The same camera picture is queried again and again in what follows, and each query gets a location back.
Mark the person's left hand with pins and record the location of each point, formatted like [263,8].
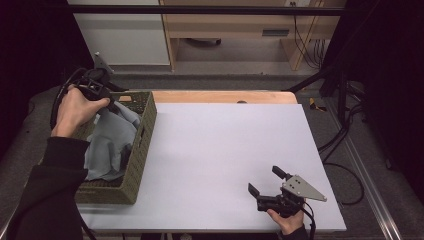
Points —
[75,111]

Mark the metal floor rail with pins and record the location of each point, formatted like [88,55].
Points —
[366,186]

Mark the light wooden desk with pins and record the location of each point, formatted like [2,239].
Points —
[233,25]

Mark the white cabinet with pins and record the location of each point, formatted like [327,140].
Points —
[123,36]

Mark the black metal stand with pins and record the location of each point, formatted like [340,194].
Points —
[335,78]

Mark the person's right hand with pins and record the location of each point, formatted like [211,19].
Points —
[289,223]

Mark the white table board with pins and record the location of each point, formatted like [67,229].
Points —
[216,160]

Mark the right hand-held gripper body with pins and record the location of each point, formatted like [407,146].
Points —
[288,200]

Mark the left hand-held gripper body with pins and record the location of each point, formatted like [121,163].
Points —
[95,83]

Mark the yellow and black tool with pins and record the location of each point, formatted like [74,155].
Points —
[314,105]

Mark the grey cloth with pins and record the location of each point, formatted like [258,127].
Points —
[110,143]

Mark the olive green woven basket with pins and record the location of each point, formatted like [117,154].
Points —
[140,160]

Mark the black curtain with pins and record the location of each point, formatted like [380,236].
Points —
[390,66]
[33,43]

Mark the black horizontal bar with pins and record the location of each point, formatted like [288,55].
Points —
[200,10]

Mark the wooden table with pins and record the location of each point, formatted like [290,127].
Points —
[200,97]

